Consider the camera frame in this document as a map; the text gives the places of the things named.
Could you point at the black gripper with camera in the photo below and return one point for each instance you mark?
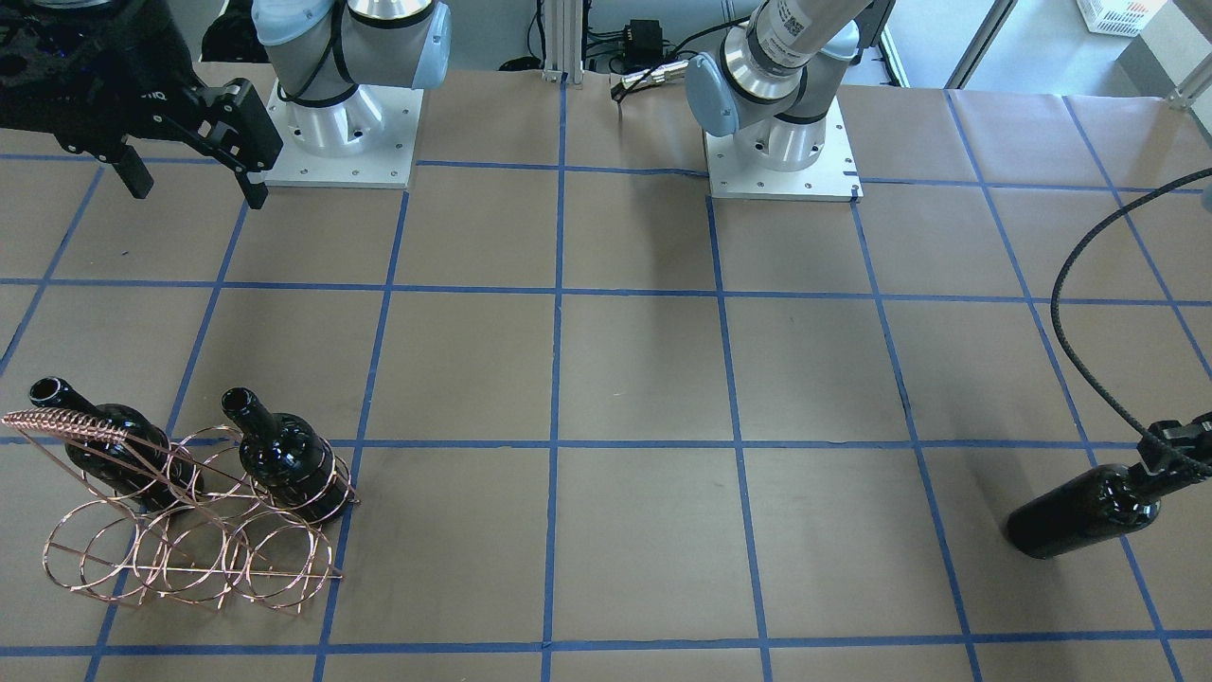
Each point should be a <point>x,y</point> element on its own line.
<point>1182,449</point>

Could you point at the black gripper over rack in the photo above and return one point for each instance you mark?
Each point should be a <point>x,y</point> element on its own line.
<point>163,59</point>

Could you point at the dark wine bottle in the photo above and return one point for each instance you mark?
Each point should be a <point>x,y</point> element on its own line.
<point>1099,505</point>

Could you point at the robot arm over wine rack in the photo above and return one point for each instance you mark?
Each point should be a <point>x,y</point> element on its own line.
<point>350,78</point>

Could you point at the robot arm carrying bottle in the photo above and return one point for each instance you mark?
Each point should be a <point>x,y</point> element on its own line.
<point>761,72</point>

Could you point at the dark bottle in rack outer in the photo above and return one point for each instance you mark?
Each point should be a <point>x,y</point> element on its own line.
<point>114,450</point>

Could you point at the dark bottle in rack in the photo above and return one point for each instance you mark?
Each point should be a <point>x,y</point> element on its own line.
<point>287,459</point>
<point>114,450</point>

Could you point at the dark bottle in rack inner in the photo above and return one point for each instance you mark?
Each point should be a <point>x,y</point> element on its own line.
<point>287,459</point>

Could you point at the white base plate rack side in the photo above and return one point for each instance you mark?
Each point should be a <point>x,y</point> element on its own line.
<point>368,141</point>

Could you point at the copper wire wine rack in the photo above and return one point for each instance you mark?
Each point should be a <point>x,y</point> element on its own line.
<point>223,537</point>

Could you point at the aluminium frame post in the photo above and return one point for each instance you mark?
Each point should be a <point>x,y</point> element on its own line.
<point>563,29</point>

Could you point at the white base plate bottle side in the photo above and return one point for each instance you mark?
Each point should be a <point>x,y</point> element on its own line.
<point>779,160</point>

